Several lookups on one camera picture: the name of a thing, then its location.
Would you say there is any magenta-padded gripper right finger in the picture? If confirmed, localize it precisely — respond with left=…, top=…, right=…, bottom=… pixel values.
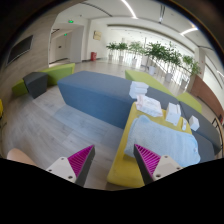
left=133, top=143, right=184, bottom=186

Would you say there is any small white cube box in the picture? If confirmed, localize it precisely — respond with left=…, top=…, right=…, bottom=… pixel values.
left=188, top=115, right=200, bottom=132

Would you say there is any beige round stool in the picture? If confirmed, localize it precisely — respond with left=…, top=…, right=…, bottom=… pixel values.
left=6, top=148, right=36, bottom=167

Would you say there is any light blue towel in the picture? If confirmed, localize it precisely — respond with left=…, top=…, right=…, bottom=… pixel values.
left=124, top=114, right=202, bottom=168

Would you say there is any stack of white tissue packs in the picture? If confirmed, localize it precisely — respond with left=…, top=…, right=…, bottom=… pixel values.
left=129, top=80, right=150, bottom=99

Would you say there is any dark wall screen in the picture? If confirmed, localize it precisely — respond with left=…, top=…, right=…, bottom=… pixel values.
left=6, top=34, right=34, bottom=66

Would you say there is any group of ceiling strip lights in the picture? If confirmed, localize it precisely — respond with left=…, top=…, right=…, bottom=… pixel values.
left=119, top=0, right=199, bottom=36

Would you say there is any green ottoman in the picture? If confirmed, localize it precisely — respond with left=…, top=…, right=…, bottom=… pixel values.
left=12, top=62, right=76, bottom=98
left=124, top=69, right=174, bottom=98
left=176, top=92, right=203, bottom=114

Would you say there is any yellow ottoman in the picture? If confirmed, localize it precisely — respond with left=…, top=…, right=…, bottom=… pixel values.
left=106, top=101, right=194, bottom=189

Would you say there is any white tissue box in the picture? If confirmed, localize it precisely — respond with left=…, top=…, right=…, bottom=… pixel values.
left=165, top=102, right=182, bottom=126

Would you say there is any white wet wipes pack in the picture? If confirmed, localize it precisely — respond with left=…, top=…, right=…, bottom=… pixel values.
left=135, top=94, right=164, bottom=118

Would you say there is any large blue-grey ottoman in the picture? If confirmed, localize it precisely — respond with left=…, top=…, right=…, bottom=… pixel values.
left=179, top=100, right=223, bottom=155
left=191, top=130, right=218, bottom=164
left=57, top=70, right=178, bottom=130

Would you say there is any group of potted plants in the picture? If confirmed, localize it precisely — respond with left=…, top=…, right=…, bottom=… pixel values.
left=105, top=40, right=203, bottom=84

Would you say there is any dark grey ottoman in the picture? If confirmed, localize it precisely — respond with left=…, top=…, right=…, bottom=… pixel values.
left=22, top=71, right=49, bottom=99

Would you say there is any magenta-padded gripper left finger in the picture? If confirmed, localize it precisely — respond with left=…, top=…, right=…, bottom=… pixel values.
left=45, top=144, right=96, bottom=188

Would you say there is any yellowish wall picture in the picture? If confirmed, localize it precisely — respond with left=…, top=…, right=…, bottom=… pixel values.
left=93, top=30, right=103, bottom=42

